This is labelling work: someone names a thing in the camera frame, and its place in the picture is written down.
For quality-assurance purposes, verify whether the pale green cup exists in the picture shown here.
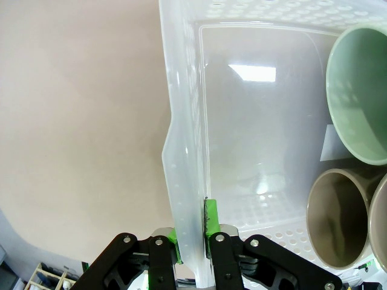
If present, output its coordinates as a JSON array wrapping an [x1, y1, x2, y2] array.
[[325, 27, 387, 167]]

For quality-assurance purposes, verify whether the white perforated plastic basket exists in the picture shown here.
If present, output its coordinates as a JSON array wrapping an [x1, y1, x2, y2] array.
[[158, 0, 387, 290]]

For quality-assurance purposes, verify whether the wooden compartment crate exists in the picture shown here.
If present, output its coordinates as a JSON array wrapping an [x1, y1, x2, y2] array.
[[25, 262, 80, 290]]

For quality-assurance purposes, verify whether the taupe cup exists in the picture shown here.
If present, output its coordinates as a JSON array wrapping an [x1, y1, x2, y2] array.
[[368, 173, 387, 267], [305, 168, 374, 268]]

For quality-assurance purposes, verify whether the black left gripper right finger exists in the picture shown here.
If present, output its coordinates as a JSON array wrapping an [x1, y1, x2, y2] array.
[[204, 198, 344, 290]]

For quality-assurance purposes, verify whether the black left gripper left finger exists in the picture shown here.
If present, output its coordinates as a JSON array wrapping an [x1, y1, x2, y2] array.
[[71, 227, 183, 290]]

